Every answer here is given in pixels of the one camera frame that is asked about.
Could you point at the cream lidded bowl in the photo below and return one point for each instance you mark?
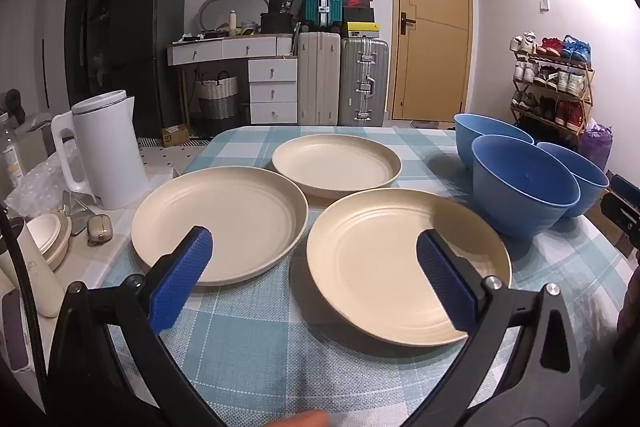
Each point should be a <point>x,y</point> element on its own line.
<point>47,232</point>

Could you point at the wooden shoe rack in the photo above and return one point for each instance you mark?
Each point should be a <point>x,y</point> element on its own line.
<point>587,79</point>

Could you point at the white bottle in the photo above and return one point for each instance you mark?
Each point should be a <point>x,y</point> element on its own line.
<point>232,22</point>

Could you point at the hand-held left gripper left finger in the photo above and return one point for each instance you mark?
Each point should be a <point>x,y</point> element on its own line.
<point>180,277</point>

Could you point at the blue bowl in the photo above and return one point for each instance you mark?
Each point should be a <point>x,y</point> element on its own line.
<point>480,129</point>
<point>520,212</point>
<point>585,177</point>

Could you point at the small cardboard parcel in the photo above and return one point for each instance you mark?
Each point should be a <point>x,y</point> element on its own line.
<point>174,135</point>

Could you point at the black and white patterned rug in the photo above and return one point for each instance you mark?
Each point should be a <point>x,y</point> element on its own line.
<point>170,142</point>

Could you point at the white electric kettle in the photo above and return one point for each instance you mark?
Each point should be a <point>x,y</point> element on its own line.
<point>110,157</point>

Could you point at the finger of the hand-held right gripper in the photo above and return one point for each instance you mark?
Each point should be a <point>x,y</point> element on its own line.
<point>627,191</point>
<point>622,222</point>

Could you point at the dark grey refrigerator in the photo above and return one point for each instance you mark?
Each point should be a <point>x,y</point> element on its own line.
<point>150,32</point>

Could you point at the black square box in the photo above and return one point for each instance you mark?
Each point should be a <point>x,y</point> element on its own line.
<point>275,23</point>

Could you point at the woven laundry basket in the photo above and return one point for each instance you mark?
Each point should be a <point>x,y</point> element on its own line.
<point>217,99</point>

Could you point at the teal checked tablecloth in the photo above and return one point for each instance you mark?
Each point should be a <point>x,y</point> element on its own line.
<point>280,357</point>

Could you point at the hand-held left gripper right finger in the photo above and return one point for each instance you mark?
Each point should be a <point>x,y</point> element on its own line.
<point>445,277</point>

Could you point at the beige suitcase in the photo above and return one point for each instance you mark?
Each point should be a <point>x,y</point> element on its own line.
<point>320,77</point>

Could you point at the black glass cabinet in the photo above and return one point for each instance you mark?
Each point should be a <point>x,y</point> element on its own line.
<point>90,7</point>

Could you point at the shoe rack with shoes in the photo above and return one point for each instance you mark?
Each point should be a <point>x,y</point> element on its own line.
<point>562,82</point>

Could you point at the silver suitcase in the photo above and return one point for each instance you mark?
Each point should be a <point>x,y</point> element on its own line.
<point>355,77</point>

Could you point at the small beige case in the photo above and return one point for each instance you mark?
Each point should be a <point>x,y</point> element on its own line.
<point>100,229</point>

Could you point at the clear bottle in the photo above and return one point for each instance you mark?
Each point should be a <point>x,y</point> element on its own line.
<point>12,157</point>

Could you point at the clear plastic bag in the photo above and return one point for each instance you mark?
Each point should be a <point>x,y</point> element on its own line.
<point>40,177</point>

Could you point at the red and black shoe box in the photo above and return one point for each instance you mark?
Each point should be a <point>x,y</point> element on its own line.
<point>357,3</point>

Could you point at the purple plastic bag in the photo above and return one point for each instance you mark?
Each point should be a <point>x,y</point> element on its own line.
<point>597,144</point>

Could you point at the tan wooden door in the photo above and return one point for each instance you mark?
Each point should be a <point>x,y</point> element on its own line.
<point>435,57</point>

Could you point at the white dressing table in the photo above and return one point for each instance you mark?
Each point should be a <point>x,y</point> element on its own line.
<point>270,72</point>

